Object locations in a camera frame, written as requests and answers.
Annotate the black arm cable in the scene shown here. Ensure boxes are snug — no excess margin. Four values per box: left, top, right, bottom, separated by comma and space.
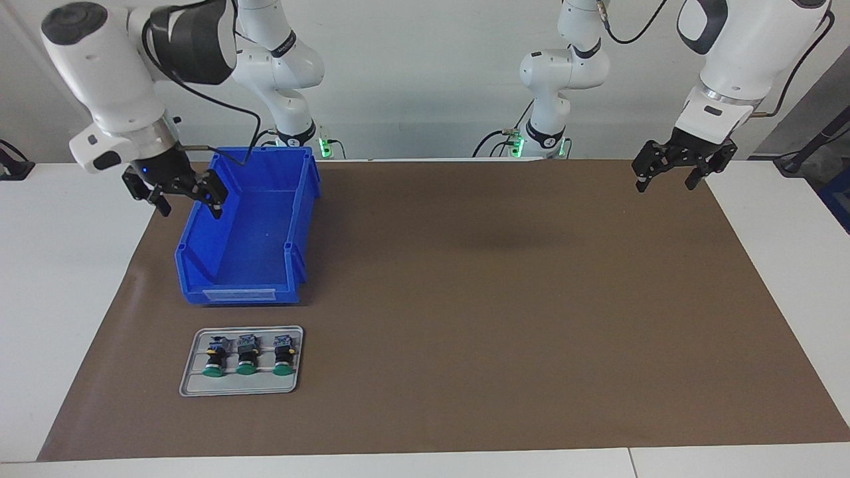
141, 13, 263, 165
594, 0, 836, 120

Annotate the grey metal tray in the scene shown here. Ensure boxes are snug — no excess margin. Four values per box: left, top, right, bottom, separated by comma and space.
179, 325, 305, 398

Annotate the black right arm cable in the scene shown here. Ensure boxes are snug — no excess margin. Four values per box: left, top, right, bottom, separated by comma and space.
141, 13, 263, 165

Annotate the blue crate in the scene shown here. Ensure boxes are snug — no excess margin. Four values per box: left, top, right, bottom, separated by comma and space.
818, 169, 850, 234

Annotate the black clamp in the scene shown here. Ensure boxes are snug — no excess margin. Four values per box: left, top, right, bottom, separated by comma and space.
0, 139, 35, 181

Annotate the green push button white block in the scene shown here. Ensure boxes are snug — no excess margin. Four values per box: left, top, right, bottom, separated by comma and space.
271, 334, 298, 377

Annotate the green push button yellow block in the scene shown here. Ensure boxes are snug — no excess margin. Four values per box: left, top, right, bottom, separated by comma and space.
202, 336, 230, 378

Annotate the blue plastic storage bin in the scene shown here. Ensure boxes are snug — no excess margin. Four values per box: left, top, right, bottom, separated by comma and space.
174, 146, 322, 306

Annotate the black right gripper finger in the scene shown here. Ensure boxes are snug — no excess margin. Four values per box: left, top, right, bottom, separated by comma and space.
178, 169, 229, 220
122, 167, 172, 217

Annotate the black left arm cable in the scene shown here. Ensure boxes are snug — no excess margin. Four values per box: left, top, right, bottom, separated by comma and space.
594, 0, 836, 120

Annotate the brown table mat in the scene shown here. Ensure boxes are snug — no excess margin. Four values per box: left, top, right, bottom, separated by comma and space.
37, 158, 850, 462

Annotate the black stand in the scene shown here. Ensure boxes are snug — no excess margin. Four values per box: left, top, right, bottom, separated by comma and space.
774, 106, 850, 177

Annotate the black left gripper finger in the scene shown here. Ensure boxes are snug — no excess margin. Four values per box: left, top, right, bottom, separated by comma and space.
631, 141, 673, 193
685, 143, 738, 191

